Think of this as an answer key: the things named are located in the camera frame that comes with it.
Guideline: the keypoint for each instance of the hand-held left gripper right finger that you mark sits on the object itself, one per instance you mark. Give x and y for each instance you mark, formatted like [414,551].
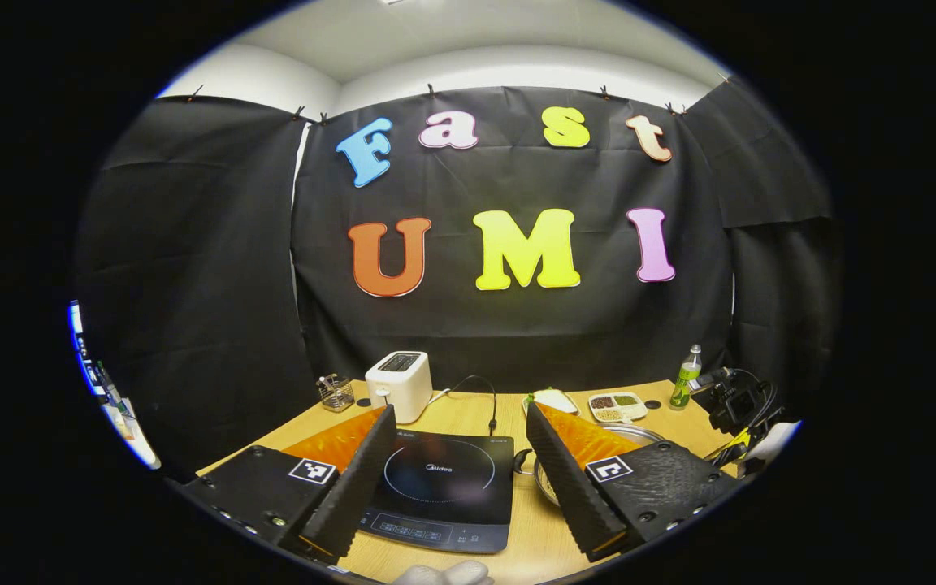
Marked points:
[569,487]

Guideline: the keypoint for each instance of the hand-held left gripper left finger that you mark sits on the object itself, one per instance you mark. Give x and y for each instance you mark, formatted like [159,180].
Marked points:
[354,487]

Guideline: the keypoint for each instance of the stainless steel pot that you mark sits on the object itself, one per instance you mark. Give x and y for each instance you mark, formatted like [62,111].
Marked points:
[637,432]

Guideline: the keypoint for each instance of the black induction cooktop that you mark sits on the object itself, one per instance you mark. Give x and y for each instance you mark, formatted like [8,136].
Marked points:
[444,496]

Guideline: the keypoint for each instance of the green drink bottle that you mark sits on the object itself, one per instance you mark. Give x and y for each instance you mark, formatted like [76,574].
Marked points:
[685,382]

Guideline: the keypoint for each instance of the white sandwich plate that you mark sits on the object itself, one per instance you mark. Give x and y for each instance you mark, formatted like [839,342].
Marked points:
[569,409]

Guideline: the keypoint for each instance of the white bread sandwich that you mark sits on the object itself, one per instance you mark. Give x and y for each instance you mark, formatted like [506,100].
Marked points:
[551,399]

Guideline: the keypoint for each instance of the divided dish of beans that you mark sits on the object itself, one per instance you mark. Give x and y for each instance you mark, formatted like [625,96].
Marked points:
[617,406]

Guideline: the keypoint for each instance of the white toaster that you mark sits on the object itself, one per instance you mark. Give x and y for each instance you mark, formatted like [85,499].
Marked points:
[399,388]

